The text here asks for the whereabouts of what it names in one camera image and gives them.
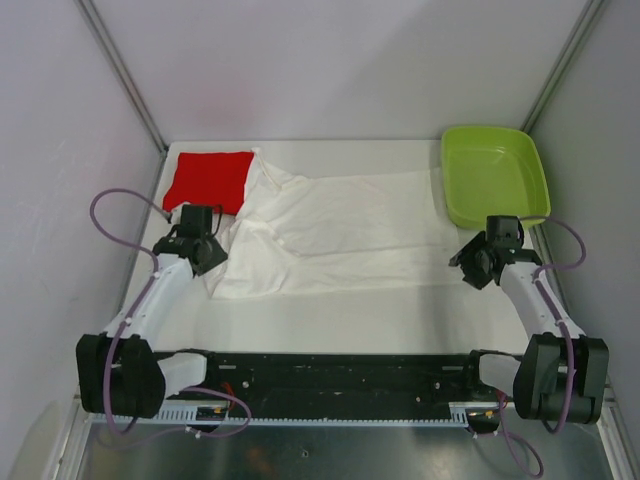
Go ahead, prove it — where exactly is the white t shirt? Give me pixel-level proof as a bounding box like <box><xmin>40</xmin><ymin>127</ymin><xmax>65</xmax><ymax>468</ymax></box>
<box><xmin>204</xmin><ymin>150</ymin><xmax>459</xmax><ymax>300</ymax></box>

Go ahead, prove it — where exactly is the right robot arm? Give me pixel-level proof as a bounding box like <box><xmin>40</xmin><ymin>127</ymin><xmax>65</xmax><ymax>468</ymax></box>
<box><xmin>449</xmin><ymin>215</ymin><xmax>609</xmax><ymax>433</ymax></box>

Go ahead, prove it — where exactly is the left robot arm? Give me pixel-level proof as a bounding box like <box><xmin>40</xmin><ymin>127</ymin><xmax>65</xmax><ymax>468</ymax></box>
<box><xmin>76</xmin><ymin>204</ymin><xmax>228</xmax><ymax>418</ymax></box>

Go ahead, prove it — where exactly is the folded red t shirt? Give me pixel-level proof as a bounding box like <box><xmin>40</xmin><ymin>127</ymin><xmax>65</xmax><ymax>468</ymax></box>
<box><xmin>162</xmin><ymin>151</ymin><xmax>255</xmax><ymax>215</ymax></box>

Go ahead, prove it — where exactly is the green plastic basin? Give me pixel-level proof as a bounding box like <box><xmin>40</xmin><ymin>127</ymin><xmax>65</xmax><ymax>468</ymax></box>
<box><xmin>441</xmin><ymin>125</ymin><xmax>551</xmax><ymax>230</ymax></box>

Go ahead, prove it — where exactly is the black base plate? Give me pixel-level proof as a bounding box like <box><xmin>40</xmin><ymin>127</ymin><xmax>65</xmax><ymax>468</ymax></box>
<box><xmin>177</xmin><ymin>351</ymin><xmax>498</xmax><ymax>419</ymax></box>

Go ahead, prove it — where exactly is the grey slotted cable duct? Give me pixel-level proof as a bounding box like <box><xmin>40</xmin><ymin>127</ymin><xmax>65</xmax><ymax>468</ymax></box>
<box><xmin>140</xmin><ymin>402</ymin><xmax>498</xmax><ymax>427</ymax></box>

